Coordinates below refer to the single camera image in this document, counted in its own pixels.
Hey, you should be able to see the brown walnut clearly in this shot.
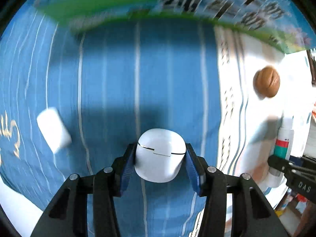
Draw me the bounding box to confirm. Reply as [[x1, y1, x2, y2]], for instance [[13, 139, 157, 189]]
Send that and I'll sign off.
[[253, 66, 281, 99]]

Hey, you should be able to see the white rounded earbuds case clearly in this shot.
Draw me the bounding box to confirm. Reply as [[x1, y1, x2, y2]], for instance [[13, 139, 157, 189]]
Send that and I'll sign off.
[[134, 128, 186, 183]]

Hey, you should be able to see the white tube green red label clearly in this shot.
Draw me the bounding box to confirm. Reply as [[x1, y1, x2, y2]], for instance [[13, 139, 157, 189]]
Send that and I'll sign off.
[[267, 117, 293, 188]]

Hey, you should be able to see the small white rectangular case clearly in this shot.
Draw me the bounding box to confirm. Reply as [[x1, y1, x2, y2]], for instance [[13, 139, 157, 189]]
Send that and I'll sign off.
[[36, 107, 72, 154]]

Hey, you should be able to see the blue striped bed cover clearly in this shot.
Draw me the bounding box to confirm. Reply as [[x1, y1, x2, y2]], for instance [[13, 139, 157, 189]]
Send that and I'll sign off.
[[1, 0, 289, 236]]

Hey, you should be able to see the printed cardboard box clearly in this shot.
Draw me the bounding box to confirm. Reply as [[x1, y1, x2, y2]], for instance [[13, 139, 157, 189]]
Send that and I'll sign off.
[[34, 0, 315, 54]]

